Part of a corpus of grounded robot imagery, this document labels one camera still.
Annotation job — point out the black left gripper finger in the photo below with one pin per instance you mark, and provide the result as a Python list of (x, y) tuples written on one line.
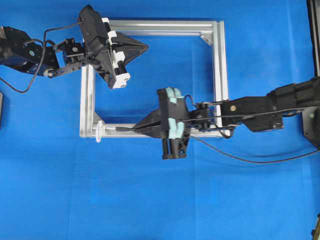
[(127, 53), (125, 40)]

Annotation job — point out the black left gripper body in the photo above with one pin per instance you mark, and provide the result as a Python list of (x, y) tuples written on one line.
[(118, 76)]

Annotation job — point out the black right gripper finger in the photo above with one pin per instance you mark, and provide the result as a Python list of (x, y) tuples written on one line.
[(151, 120), (153, 131)]

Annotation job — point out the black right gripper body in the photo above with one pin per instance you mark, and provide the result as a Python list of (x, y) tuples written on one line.
[(172, 148)]

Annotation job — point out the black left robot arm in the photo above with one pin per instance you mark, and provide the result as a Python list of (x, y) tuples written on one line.
[(49, 59)]

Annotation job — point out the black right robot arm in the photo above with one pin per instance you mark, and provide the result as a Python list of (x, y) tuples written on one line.
[(257, 113)]

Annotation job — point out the dark object at left edge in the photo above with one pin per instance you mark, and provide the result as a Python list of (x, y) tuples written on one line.
[(1, 108)]

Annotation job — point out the yellow black object bottom right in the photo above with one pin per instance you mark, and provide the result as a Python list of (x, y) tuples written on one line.
[(315, 232)]

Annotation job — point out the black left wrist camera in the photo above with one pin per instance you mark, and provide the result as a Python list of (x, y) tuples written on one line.
[(93, 29)]

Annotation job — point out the silver aluminium extrusion frame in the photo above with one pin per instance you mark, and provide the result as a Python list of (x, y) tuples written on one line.
[(212, 32)]

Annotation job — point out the black frame post right edge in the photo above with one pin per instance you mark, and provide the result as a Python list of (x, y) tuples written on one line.
[(313, 7)]

